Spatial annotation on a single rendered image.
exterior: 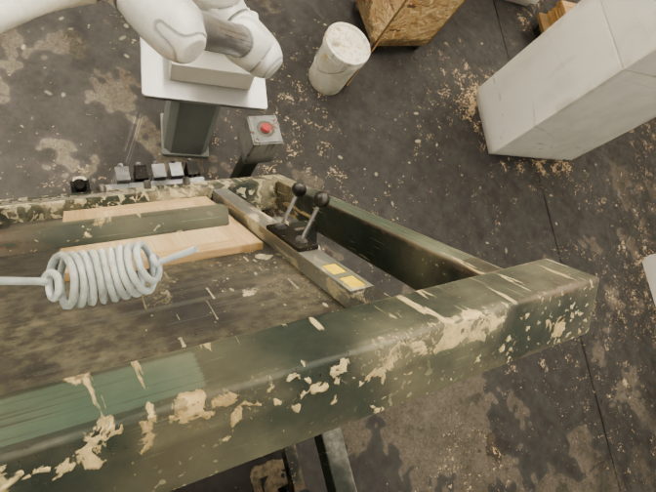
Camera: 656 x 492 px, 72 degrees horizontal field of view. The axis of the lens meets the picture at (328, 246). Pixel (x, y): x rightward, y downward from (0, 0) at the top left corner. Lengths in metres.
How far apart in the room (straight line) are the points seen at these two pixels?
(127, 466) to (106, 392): 0.07
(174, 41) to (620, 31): 2.57
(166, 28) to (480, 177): 2.78
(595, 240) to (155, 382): 4.03
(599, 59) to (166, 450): 3.09
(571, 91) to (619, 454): 2.50
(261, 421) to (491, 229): 3.10
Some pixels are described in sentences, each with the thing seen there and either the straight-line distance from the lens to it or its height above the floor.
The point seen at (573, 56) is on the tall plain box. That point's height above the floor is 0.85.
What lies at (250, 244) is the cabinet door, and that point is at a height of 1.36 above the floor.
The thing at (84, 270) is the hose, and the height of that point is 1.88.
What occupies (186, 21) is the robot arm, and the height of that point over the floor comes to 1.47.
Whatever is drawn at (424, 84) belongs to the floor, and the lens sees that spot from 3.72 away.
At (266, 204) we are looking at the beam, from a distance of 1.72.
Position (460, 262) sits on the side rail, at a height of 1.71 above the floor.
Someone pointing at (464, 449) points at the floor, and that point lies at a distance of 3.08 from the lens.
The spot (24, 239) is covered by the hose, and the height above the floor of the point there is 1.96.
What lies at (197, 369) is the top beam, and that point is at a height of 1.90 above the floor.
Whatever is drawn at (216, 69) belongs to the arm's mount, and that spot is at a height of 0.85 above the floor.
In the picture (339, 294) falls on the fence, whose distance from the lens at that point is 0.84.
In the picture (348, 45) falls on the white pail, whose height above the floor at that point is 0.35.
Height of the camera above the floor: 2.40
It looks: 62 degrees down
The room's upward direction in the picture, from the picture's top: 55 degrees clockwise
